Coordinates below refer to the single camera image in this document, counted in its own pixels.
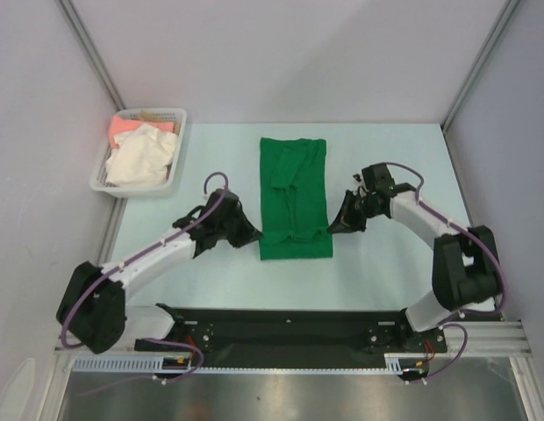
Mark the vertical aluminium post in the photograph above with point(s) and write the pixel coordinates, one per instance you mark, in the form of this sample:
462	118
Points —
89	49
482	60

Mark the cream t shirt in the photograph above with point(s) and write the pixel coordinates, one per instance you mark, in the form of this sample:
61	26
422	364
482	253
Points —
142	158

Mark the left vertical aluminium post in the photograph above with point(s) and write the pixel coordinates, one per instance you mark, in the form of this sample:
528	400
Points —
89	49

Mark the pink t shirt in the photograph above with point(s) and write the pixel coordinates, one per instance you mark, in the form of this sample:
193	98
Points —
119	125

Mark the right vertical aluminium post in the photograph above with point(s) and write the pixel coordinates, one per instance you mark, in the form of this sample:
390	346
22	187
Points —
482	60

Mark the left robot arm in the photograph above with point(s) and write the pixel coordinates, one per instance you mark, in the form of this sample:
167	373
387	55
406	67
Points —
94	311

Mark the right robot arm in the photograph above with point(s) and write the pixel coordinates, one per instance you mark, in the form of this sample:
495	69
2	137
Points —
465	269

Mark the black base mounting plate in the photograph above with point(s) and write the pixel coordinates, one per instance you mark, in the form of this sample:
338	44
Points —
370	331

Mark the brown t shirt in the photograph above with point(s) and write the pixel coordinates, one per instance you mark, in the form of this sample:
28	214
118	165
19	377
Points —
162	123

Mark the green t shirt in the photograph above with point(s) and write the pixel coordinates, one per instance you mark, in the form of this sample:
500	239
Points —
293	200

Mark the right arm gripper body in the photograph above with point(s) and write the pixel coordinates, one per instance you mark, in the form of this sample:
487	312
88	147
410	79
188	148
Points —
352	210

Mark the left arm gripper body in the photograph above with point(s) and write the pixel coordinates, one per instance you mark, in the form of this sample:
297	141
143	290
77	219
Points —
236	231

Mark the slotted grey cable duct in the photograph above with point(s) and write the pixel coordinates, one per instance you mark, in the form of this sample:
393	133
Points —
166	365

